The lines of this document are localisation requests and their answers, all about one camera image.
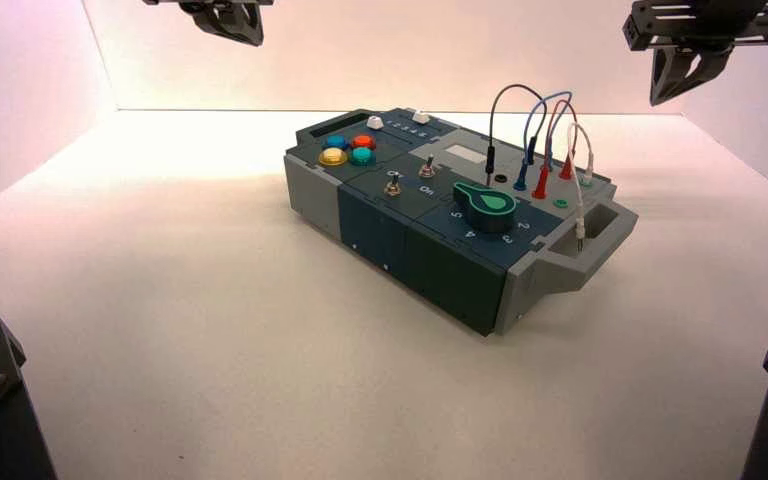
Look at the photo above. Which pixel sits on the green rotary knob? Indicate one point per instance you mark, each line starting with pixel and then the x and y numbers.
pixel 486 206

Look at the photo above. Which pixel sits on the black banana socket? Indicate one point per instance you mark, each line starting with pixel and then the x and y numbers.
pixel 500 178

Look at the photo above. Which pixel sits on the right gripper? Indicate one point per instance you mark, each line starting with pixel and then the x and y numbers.
pixel 708 26

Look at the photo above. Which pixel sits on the white display window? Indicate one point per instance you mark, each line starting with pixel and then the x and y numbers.
pixel 465 154

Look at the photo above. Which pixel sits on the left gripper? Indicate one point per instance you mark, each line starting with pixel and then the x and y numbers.
pixel 212 2

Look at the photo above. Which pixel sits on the red round push button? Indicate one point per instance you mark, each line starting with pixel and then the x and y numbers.
pixel 363 141

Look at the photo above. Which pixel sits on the green banana socket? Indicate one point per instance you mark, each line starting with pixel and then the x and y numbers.
pixel 561 203

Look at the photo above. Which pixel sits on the white slider knob up arrow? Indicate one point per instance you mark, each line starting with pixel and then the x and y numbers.
pixel 375 122

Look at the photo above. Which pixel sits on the green round push button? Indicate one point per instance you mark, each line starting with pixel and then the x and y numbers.
pixel 361 156

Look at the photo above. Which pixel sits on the white slider knob down arrow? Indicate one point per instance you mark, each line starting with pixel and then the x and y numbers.
pixel 420 118

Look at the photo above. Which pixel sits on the metal toggle switch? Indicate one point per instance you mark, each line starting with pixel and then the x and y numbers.
pixel 392 189
pixel 427 170

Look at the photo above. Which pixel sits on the blue grey control box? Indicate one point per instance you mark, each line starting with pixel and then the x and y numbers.
pixel 424 245

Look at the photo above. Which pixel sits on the blue round push button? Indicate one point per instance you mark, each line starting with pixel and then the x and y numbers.
pixel 336 141

